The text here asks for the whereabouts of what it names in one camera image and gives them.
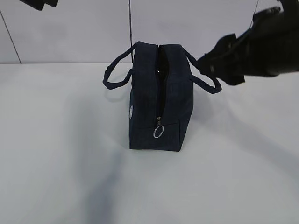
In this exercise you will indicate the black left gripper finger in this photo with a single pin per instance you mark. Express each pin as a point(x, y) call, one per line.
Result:
point(52, 3)
point(36, 4)

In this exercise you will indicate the dark navy fabric bag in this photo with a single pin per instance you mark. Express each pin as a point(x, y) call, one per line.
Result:
point(161, 96)

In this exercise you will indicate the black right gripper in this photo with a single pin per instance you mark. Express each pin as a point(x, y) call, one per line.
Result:
point(269, 48)

